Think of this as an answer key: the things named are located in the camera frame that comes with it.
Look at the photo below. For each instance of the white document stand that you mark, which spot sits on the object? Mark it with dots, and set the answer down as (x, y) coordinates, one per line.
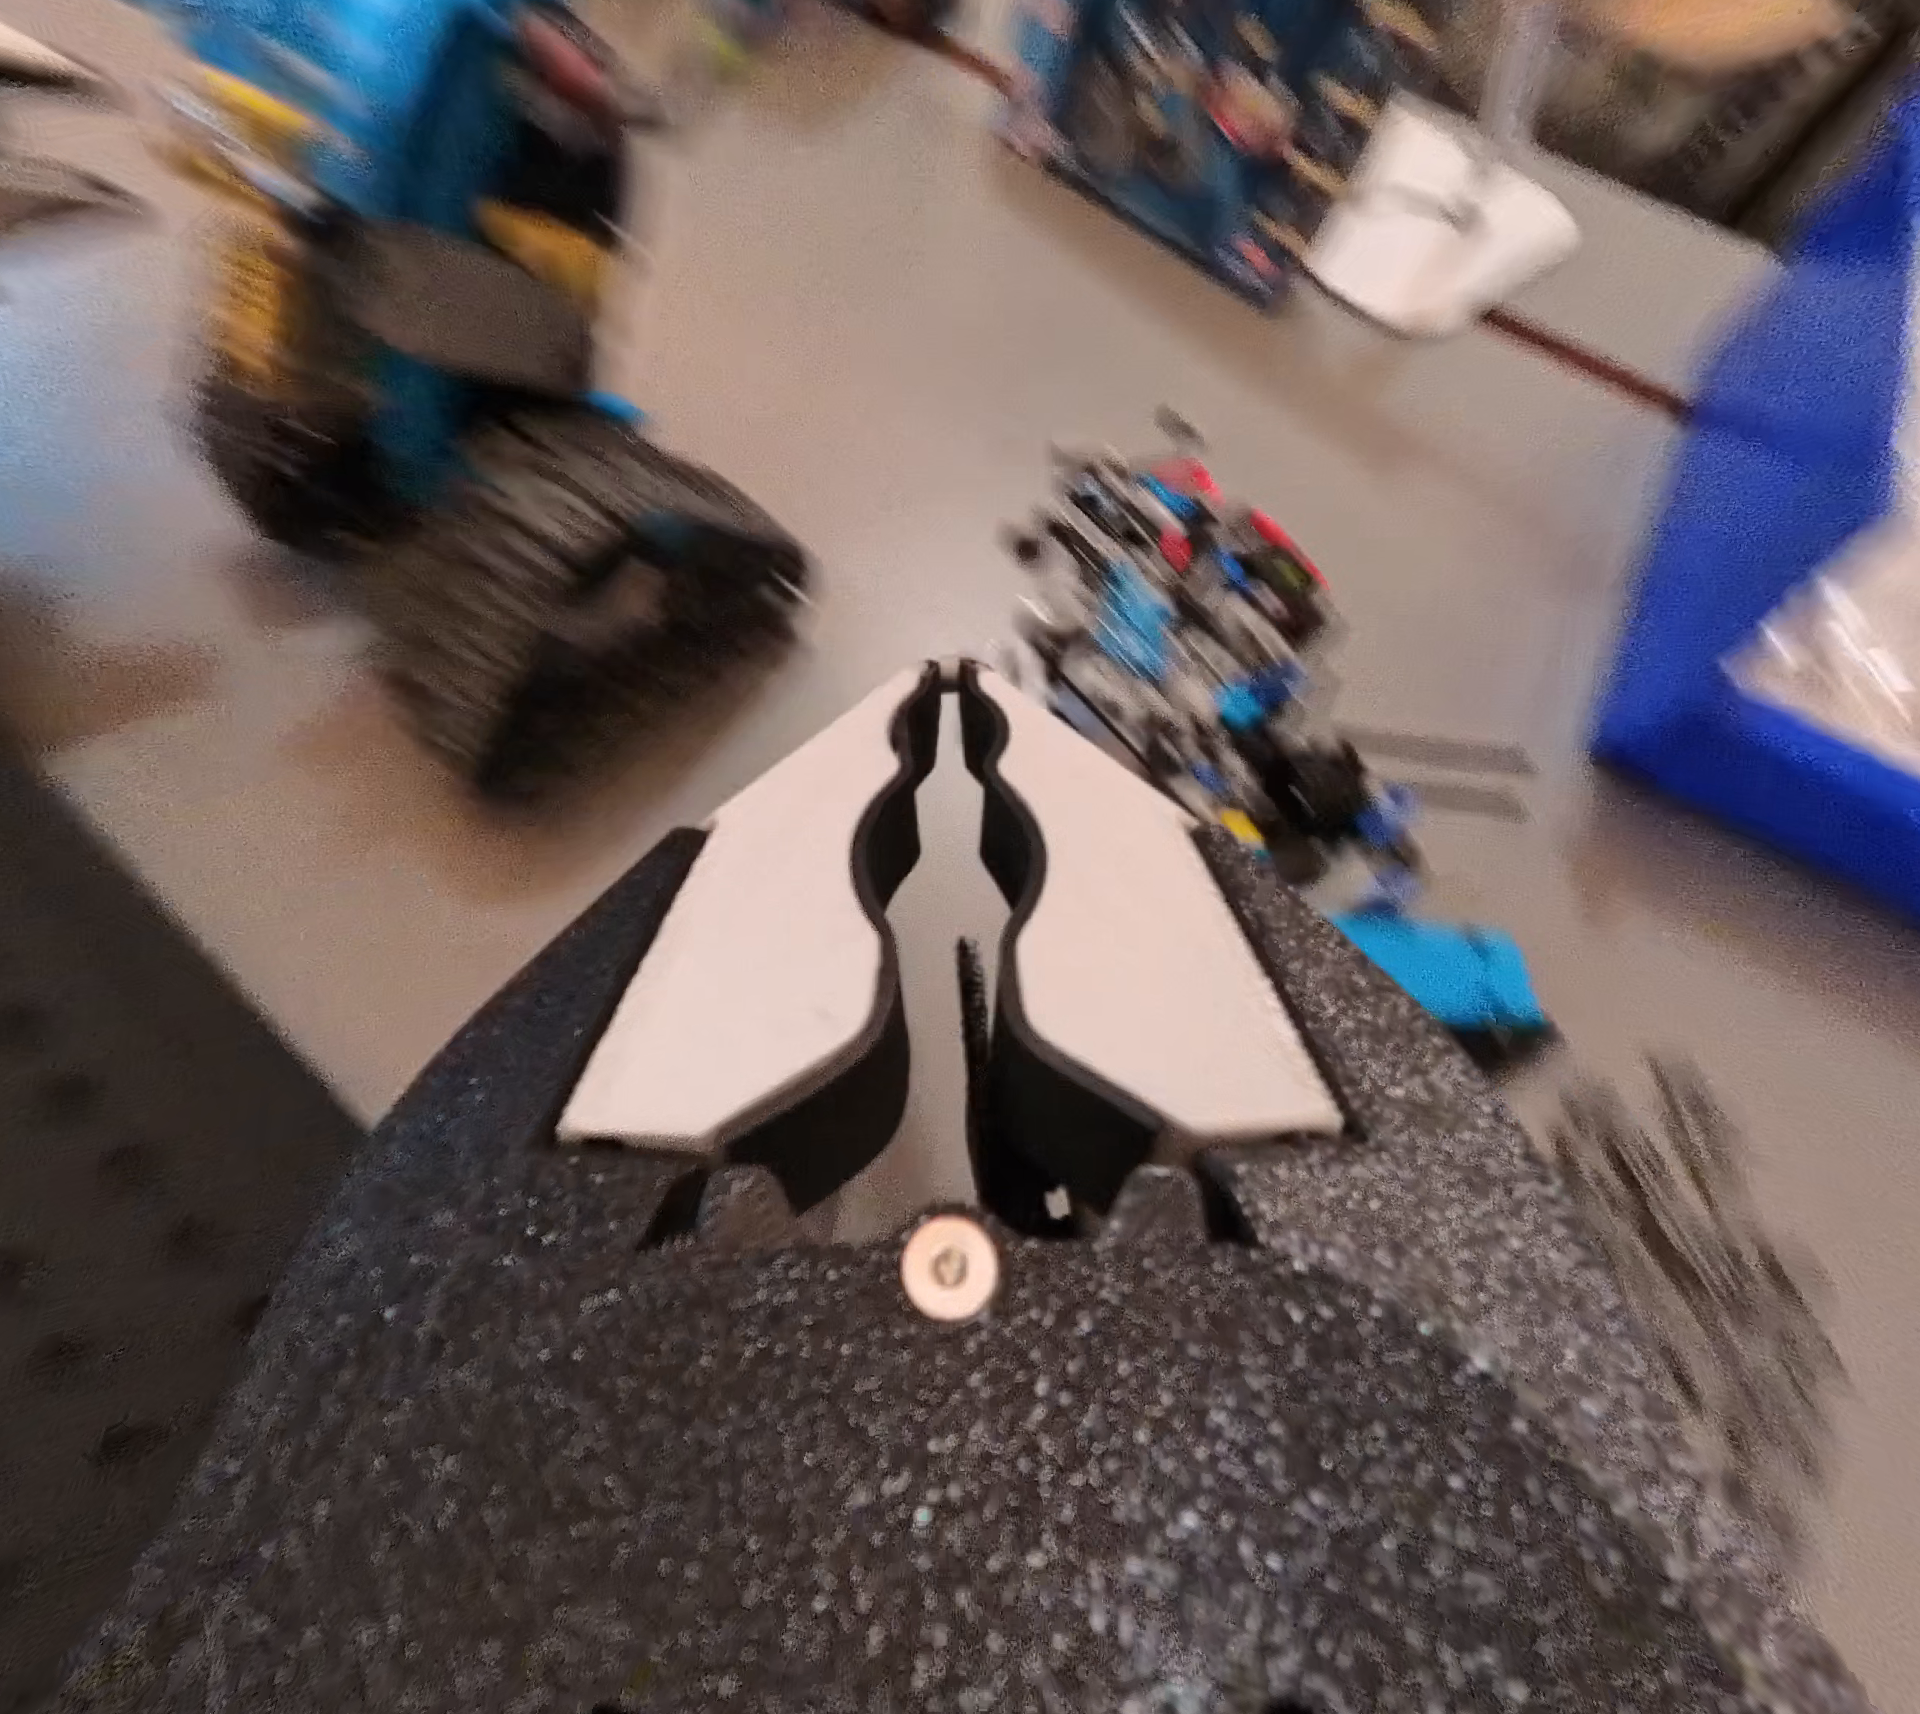
(1441, 214)

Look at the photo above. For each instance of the blue plastic bin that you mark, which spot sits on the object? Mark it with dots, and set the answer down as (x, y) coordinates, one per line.
(1770, 515)

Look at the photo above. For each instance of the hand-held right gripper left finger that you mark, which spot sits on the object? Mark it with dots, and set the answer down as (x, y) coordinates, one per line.
(720, 995)

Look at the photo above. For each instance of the blue tracked toy robot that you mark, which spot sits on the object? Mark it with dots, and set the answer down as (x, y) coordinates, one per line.
(391, 94)

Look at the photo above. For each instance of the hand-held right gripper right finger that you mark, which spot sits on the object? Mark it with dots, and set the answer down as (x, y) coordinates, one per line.
(1170, 995)

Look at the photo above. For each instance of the black dimpled mat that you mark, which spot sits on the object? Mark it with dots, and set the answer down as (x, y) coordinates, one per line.
(120, 1234)

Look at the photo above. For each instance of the blue toy kit booklet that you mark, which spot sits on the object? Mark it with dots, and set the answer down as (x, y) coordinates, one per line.
(1231, 35)

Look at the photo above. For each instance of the pile of small brick pieces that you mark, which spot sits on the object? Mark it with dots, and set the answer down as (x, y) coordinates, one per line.
(1200, 635)

